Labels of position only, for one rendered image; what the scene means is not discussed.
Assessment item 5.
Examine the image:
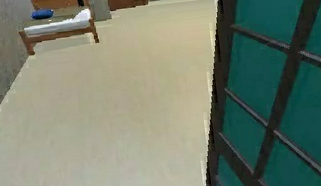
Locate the wooden bed with white mattress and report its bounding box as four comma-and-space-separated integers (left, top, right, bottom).
15, 0, 101, 57

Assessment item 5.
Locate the teal glass panelled door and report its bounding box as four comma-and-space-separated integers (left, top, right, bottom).
181, 0, 321, 186

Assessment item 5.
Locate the blue pillow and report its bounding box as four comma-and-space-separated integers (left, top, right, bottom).
29, 8, 55, 21

